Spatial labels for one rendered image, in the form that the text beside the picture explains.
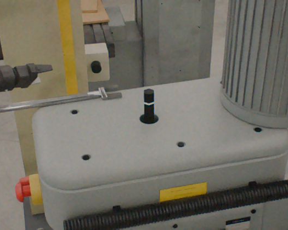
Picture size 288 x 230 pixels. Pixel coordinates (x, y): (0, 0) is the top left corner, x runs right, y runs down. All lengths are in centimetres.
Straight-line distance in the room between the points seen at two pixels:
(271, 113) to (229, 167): 12
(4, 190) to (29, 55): 124
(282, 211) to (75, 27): 189
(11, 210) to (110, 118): 265
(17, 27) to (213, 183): 194
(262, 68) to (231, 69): 7
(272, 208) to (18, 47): 195
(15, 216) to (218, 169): 270
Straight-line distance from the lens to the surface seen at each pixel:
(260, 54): 95
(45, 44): 284
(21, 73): 186
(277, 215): 116
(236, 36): 97
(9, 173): 391
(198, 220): 107
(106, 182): 93
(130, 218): 95
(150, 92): 99
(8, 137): 426
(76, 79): 296
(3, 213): 363
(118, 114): 104
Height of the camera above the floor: 248
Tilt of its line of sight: 35 degrees down
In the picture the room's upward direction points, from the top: 1 degrees counter-clockwise
